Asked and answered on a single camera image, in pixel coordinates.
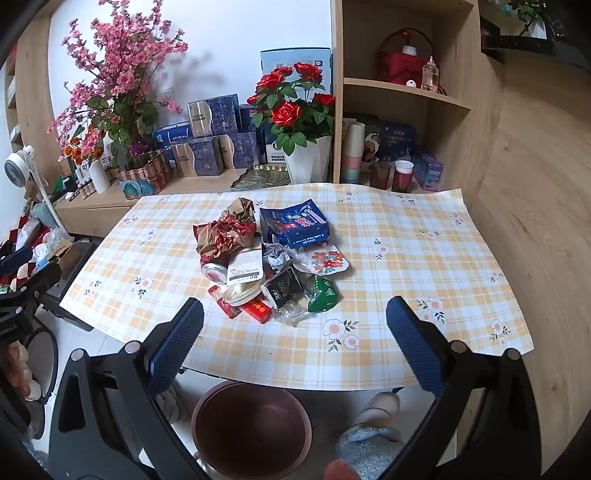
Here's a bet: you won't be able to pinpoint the small purple box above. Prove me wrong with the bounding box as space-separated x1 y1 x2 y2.
412 147 445 192

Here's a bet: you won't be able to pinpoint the white desk fan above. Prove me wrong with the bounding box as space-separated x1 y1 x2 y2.
4 145 70 241

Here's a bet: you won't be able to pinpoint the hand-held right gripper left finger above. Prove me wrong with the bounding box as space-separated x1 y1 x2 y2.
48 298 208 480

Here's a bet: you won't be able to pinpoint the blue and white carton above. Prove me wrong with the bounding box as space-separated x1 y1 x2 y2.
256 124 289 164

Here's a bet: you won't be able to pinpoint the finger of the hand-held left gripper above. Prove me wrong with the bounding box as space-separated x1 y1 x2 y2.
0 259 63 305

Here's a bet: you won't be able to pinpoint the pink artificial blossom branches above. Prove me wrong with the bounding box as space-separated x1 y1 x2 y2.
46 0 190 171

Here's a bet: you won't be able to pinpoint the yellow plaid floral tablecloth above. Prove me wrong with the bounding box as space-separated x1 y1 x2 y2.
59 184 534 388

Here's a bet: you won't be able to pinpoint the black counter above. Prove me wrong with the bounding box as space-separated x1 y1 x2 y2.
479 16 591 72

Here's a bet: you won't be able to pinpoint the orange flowers in white vase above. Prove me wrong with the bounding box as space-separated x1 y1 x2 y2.
58 134 112 195

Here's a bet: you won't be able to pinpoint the red roses in white pot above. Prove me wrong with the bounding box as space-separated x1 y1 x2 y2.
246 61 336 185

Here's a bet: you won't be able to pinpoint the brown cup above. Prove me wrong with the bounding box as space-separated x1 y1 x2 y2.
369 161 392 190

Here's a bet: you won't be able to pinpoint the grey-white slipper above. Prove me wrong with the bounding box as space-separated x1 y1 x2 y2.
353 392 400 428
154 385 192 423

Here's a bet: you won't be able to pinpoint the pile of wrappers and trash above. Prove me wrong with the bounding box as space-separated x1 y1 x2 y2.
193 198 266 268

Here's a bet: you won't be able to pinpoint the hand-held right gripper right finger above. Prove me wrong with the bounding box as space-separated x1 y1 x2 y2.
383 296 541 480

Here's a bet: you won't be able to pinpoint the wooden bookshelf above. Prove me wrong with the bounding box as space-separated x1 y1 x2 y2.
0 0 61 185

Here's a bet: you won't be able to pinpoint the flat blue box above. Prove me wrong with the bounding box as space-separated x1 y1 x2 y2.
154 122 192 167

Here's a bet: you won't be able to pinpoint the green triangular packet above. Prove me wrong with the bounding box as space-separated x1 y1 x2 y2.
307 274 340 312

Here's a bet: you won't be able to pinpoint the brown plastic bin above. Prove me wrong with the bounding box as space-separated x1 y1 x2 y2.
191 381 314 480

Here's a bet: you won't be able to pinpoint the gold and blue gift box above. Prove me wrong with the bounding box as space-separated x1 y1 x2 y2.
217 132 259 169
170 136 225 178
187 95 241 138

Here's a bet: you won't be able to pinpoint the white sachet with label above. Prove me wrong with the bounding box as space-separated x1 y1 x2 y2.
226 247 265 283

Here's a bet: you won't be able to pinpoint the black packet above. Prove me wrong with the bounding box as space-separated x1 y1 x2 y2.
261 268 303 301

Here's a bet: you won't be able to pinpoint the red paper cup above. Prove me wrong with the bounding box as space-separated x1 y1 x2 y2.
392 160 413 193

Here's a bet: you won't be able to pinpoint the wooden sideboard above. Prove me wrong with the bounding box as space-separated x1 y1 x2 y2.
53 168 333 238

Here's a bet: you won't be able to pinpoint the person's blue fuzzy leg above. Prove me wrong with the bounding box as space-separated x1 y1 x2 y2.
336 425 407 480

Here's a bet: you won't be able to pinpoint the wooden shelf unit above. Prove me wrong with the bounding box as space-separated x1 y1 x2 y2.
330 0 485 195

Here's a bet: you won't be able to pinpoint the red and clear stick packet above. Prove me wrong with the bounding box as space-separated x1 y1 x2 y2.
208 285 241 319

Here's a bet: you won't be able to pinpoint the person's left hand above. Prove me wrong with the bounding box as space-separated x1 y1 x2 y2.
2 344 44 402

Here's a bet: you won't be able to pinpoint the person's right hand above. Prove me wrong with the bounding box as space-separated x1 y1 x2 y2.
324 459 358 480

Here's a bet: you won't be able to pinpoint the black box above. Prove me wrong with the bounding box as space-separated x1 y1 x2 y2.
44 237 100 305

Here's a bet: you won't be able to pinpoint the pile of mixed clutter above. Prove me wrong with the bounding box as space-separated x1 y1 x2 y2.
0 203 75 291

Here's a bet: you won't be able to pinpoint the clear glass bottle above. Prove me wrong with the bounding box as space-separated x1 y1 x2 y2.
421 55 439 93

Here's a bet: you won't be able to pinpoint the red basket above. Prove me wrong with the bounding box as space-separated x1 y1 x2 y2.
378 28 446 95

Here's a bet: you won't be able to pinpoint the blue snack packet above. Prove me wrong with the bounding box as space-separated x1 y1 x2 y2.
272 199 329 247

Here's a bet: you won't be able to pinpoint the stack of pastel cups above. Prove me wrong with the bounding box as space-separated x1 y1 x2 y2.
341 117 365 185

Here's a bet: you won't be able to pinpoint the silver foil wrapper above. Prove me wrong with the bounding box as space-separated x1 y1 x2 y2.
263 242 296 271

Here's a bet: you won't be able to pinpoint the striped patterned planter box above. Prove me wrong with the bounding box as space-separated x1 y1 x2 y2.
116 150 174 200

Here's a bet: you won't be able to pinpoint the illustrated blue box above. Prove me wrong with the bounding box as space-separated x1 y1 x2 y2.
360 119 416 164

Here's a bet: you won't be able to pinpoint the row of small brown bottles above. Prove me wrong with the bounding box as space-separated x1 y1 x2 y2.
65 178 98 201

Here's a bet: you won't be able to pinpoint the tall light blue box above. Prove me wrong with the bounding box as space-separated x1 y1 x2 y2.
260 47 332 93

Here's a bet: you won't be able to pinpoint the dark blue box red label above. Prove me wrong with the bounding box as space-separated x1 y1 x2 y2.
238 104 262 134

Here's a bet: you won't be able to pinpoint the round clear plastic lid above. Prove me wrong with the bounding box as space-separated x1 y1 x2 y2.
224 277 269 305

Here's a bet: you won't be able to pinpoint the gold decorative tray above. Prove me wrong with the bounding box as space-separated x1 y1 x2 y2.
231 164 291 191

